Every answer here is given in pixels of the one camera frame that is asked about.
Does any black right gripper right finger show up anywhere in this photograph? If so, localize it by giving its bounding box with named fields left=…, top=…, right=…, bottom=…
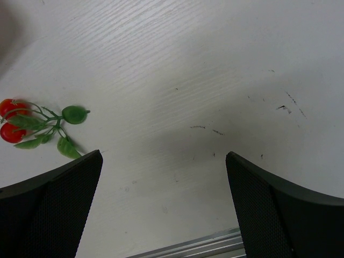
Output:
left=226, top=152, right=343, bottom=257

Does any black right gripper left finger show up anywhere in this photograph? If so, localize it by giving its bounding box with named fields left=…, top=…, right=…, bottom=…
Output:
left=1, top=150, right=103, bottom=257

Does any aluminium table edge rail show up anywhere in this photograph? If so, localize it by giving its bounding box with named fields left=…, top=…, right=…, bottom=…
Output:
left=133, top=227, right=246, bottom=258

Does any fake tomato sprig with leaves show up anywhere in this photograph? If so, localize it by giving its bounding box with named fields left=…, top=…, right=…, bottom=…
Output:
left=1, top=98, right=90, bottom=160

